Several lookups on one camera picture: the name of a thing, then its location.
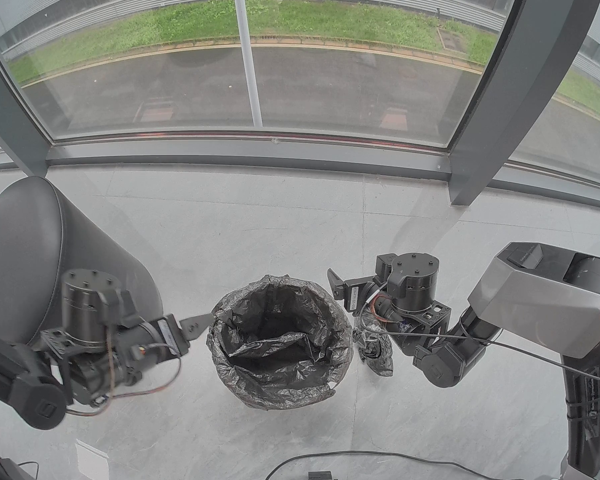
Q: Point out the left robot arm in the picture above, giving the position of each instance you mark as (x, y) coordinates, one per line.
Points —
(82, 308)

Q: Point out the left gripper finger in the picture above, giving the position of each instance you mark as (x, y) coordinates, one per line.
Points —
(192, 325)

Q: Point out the crumpled black plastic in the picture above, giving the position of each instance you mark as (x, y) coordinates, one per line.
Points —
(377, 360)

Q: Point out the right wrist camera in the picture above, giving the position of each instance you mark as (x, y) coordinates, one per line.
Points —
(385, 266)

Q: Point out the window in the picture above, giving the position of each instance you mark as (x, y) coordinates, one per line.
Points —
(130, 93)

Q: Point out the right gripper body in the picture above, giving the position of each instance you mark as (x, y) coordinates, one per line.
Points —
(372, 300)

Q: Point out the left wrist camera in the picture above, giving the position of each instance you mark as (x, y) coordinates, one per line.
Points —
(122, 308)

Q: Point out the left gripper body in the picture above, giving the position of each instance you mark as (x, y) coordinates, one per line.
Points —
(155, 340)

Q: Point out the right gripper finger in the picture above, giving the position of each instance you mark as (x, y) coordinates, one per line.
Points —
(339, 284)

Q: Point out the black power adapter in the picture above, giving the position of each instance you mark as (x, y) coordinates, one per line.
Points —
(322, 476)

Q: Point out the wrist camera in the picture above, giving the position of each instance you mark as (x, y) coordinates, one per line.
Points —
(385, 266)
(122, 308)

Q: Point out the dark grey round chair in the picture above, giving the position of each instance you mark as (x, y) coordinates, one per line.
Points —
(80, 238)

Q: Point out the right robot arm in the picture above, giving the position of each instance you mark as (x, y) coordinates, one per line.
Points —
(540, 298)

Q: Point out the black plastic bag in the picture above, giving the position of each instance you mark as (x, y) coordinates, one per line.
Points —
(280, 383)

